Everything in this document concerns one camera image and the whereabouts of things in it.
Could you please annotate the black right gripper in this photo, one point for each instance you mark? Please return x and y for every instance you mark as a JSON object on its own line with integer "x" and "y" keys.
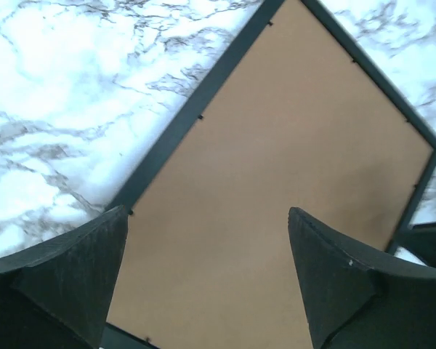
{"x": 420, "y": 240}

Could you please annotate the brown backing board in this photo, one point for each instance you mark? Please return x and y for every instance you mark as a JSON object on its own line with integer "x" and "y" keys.
{"x": 208, "y": 262}

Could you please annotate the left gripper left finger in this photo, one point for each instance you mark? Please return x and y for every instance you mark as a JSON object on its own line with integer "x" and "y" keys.
{"x": 57, "y": 294}

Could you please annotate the black picture frame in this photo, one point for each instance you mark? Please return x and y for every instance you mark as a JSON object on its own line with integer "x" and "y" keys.
{"x": 394, "y": 44}

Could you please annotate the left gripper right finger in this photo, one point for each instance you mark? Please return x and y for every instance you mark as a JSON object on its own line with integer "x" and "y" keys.
{"x": 356, "y": 296}

